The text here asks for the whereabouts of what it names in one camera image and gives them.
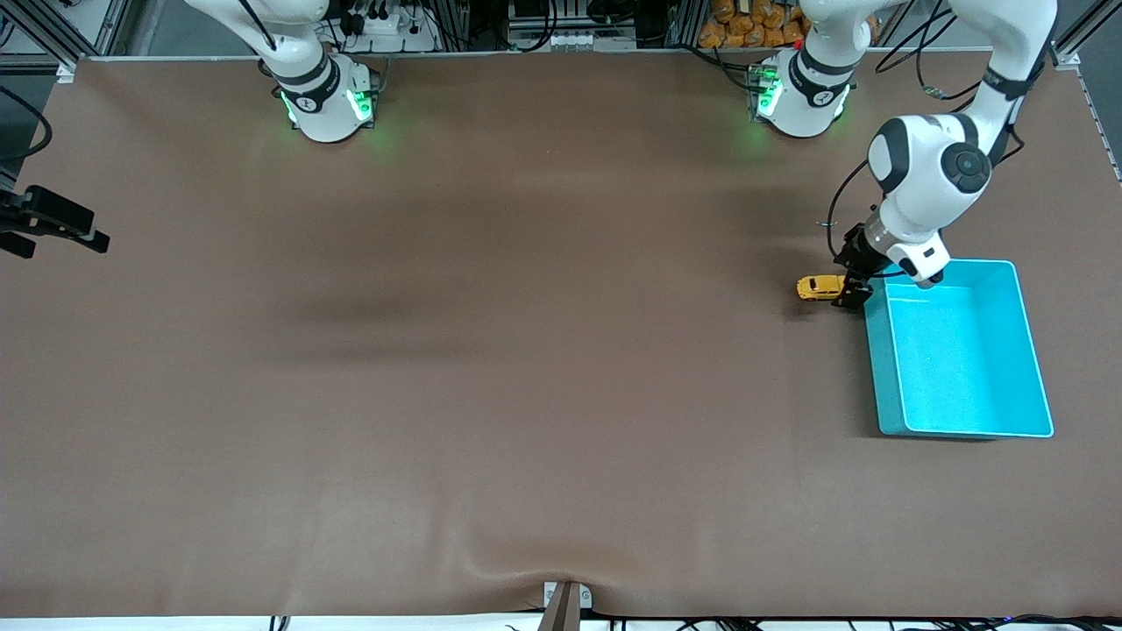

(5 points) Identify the turquoise plastic bin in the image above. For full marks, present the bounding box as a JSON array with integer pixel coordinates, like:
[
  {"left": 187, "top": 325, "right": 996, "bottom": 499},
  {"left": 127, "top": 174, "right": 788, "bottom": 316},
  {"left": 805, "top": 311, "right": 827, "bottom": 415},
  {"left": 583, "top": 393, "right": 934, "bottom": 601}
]
[{"left": 863, "top": 259, "right": 1055, "bottom": 439}]

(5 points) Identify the grey base connector box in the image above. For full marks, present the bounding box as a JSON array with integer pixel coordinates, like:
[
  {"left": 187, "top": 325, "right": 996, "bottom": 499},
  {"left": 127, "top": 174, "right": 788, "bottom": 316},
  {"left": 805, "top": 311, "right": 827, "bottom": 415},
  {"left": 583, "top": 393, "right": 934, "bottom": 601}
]
[
  {"left": 745, "top": 61, "right": 783, "bottom": 124},
  {"left": 358, "top": 66, "right": 384, "bottom": 124}
]

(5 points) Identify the pile of orange packets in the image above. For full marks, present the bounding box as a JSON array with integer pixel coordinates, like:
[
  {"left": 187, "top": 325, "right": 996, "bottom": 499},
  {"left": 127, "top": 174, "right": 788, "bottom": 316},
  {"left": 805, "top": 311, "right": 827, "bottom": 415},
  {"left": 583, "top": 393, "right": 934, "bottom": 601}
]
[{"left": 699, "top": 0, "right": 809, "bottom": 50}]

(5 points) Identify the brown table mat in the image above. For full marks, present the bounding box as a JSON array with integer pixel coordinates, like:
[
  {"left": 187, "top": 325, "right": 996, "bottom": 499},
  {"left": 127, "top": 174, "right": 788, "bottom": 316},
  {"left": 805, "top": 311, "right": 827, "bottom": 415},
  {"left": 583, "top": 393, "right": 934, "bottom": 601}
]
[{"left": 0, "top": 51, "right": 1122, "bottom": 620}]

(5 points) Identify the grey control unit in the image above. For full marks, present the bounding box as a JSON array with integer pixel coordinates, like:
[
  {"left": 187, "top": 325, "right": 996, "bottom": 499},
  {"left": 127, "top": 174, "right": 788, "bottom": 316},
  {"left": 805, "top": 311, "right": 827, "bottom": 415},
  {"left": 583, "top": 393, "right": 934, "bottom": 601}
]
[{"left": 507, "top": 0, "right": 639, "bottom": 52}]

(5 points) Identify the white power strip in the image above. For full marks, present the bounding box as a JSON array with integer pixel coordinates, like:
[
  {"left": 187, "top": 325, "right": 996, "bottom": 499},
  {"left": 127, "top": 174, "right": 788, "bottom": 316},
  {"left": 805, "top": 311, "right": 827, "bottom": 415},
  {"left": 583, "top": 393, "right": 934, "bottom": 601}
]
[{"left": 344, "top": 0, "right": 441, "bottom": 52}]

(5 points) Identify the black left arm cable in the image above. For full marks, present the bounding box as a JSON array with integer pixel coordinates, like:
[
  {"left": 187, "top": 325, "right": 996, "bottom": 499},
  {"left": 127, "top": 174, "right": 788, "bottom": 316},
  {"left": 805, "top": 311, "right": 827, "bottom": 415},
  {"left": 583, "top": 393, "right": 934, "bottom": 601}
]
[{"left": 827, "top": 0, "right": 1053, "bottom": 264}]

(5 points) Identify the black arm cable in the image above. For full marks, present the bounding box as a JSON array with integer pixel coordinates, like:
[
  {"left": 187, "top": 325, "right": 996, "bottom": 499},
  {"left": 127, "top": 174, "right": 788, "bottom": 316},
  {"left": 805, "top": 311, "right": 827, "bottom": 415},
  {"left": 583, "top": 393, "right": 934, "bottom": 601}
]
[
  {"left": 827, "top": 0, "right": 1053, "bottom": 264},
  {"left": 0, "top": 83, "right": 54, "bottom": 165}
]

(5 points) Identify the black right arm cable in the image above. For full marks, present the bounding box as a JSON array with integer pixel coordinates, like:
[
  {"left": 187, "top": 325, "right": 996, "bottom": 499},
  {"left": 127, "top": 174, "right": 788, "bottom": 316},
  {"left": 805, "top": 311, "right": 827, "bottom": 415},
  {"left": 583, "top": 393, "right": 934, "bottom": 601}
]
[{"left": 0, "top": 83, "right": 54, "bottom": 165}]

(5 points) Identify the aluminium frame profile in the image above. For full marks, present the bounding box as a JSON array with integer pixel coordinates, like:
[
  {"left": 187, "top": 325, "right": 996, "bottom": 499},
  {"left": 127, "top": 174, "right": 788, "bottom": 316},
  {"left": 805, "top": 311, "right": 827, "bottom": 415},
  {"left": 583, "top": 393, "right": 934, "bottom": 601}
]
[
  {"left": 0, "top": 0, "right": 134, "bottom": 84},
  {"left": 1047, "top": 0, "right": 1112, "bottom": 73}
]

